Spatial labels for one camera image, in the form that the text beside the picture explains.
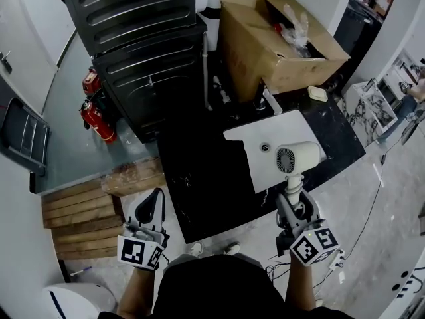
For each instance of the person's left forearm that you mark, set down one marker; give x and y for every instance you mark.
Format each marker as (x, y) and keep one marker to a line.
(137, 294)

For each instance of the person's right shoe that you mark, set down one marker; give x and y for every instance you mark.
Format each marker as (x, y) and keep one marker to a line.
(232, 248)

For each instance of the grey drain pipe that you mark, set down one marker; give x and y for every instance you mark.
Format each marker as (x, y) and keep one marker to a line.
(206, 71)

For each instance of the white power strip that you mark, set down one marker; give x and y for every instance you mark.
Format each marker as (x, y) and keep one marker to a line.
(336, 260)

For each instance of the small red fire extinguisher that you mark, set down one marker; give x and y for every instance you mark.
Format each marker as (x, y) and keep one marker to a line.
(92, 82)

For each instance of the white round bin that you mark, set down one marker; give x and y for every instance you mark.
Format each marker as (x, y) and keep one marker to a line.
(79, 302)

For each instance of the chrome faucet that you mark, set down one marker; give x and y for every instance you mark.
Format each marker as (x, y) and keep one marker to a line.
(272, 103)

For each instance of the large red fire extinguisher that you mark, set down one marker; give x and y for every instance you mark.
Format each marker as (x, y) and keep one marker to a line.
(99, 121)

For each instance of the white sink basin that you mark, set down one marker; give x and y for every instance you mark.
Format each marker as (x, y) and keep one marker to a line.
(265, 128)

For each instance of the white curved desk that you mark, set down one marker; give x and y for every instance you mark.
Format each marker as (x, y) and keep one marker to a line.
(408, 294)

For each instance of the white plumbing fitting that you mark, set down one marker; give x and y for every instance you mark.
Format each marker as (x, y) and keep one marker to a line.
(225, 97)
(217, 82)

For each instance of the black tall cabinet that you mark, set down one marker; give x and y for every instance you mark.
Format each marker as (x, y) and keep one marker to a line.
(358, 38)

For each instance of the white marble pattern cabinet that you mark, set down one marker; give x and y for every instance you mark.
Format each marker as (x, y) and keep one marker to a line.
(368, 108)

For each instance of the grey metal folding rack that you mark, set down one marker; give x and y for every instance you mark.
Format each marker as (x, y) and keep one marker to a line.
(23, 131)

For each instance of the white hair dryer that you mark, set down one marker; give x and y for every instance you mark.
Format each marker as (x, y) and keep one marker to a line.
(299, 155)

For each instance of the white and blue pen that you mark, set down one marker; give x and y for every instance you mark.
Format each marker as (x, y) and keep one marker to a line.
(81, 271)

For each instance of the wooden plank pallet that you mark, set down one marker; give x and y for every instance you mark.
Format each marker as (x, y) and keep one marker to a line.
(83, 224)

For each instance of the person's black shirt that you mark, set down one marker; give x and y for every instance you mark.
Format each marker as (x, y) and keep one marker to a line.
(219, 291)

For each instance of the person's left shoe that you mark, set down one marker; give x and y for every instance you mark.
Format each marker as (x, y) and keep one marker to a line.
(196, 249)

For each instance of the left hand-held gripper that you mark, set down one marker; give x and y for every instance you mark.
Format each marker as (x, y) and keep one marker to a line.
(133, 249)

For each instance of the person's right forearm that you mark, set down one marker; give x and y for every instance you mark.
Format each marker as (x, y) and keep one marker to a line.
(300, 284)

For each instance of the person's grey trousers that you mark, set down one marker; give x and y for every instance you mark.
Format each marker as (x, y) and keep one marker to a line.
(186, 260)

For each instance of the brown cardboard box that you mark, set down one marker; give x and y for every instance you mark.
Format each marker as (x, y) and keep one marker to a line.
(252, 52)

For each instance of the black marble vanity counter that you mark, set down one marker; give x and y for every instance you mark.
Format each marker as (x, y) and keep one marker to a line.
(338, 135)

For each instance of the black ribbed metal appliance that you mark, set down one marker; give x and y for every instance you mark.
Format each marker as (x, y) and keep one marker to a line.
(133, 5)
(156, 88)

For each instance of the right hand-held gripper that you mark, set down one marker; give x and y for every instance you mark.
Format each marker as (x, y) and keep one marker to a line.
(313, 246)

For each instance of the person's shoe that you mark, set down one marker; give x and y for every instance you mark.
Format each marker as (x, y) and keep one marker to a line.
(196, 249)
(232, 248)

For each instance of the clear plastic wrap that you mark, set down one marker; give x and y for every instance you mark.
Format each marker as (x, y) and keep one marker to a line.
(297, 32)

